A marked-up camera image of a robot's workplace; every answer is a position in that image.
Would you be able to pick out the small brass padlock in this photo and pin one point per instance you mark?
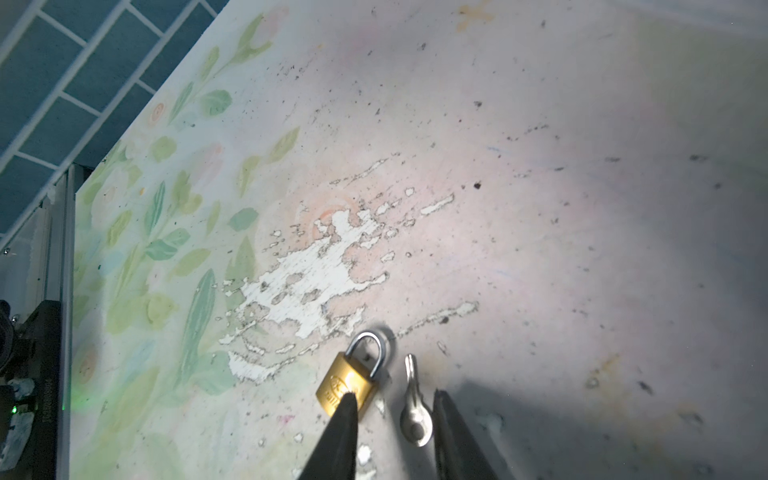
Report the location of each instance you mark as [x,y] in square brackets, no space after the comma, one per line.
[349,374]

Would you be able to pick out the small silver key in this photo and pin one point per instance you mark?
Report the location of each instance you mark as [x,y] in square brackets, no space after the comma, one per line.
[416,424]

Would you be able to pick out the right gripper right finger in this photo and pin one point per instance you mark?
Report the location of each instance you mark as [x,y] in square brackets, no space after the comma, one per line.
[458,455]

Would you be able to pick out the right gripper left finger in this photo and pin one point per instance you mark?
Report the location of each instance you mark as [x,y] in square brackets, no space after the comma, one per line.
[334,456]

